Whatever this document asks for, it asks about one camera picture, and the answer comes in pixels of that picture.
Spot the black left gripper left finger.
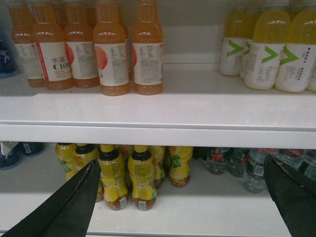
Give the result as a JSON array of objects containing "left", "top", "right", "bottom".
[{"left": 3, "top": 159, "right": 101, "bottom": 237}]

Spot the white metal shelf board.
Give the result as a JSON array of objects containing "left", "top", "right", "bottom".
[{"left": 0, "top": 66, "right": 316, "bottom": 149}]

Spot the orange C100 juice bottle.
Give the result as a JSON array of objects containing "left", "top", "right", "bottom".
[{"left": 31, "top": 0, "right": 74, "bottom": 90}]

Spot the lower white shelf board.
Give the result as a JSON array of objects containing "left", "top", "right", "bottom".
[{"left": 0, "top": 146, "right": 290, "bottom": 237}]

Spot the yellow lemon tea bottle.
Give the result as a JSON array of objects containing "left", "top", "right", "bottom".
[{"left": 128, "top": 145, "right": 157, "bottom": 211}]

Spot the clear water bottle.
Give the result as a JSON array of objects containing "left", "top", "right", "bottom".
[{"left": 243, "top": 148, "right": 266, "bottom": 194}]

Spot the orange juice bottle right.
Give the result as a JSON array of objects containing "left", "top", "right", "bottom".
[{"left": 132, "top": 0, "right": 164, "bottom": 95}]

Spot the orange juice bottle front centre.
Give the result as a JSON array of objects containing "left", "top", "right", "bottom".
[{"left": 93, "top": 0, "right": 130, "bottom": 96}]

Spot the yellow vitamin drink bottle right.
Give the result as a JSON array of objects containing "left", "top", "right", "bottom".
[{"left": 275, "top": 10, "right": 316, "bottom": 92}]

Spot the yellow vitamin drink bottle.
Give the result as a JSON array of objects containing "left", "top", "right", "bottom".
[
  {"left": 275, "top": 10, "right": 316, "bottom": 92},
  {"left": 244, "top": 0, "right": 290, "bottom": 90}
]

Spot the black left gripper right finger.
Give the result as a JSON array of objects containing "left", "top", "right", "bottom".
[{"left": 264, "top": 155, "right": 316, "bottom": 237}]

